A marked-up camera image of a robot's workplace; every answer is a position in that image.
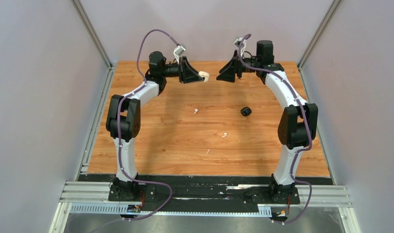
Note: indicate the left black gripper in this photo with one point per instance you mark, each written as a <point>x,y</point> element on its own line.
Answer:
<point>187,74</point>

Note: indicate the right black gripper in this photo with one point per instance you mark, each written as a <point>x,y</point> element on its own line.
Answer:
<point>233,67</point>

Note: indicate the black earbud charging case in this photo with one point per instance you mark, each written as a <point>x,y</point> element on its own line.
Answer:
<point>246,111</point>

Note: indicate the white earbud charging case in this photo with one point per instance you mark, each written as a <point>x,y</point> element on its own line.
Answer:
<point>204,75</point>

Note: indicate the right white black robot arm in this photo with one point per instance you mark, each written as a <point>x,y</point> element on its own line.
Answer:
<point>298,123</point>

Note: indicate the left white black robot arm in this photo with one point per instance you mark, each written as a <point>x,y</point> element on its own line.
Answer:
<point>124,116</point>

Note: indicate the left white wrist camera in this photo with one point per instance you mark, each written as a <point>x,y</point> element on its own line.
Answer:
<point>178,51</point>

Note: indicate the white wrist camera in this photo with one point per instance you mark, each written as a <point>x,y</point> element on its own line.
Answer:
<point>237,41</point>
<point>178,51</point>

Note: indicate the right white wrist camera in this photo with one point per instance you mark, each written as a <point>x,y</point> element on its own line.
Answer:
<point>237,41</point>

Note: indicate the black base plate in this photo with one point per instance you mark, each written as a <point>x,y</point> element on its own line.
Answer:
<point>197,193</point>

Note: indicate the right aluminium corner post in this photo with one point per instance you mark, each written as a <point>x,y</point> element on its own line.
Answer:
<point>319,32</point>

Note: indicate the aluminium corner post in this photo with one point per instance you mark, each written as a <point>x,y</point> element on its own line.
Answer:
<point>319,32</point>
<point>92,32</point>

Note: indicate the left aluminium corner post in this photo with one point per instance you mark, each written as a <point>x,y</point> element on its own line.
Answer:
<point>92,32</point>

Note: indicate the aluminium frame rail front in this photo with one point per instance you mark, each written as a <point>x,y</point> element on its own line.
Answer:
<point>97,192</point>

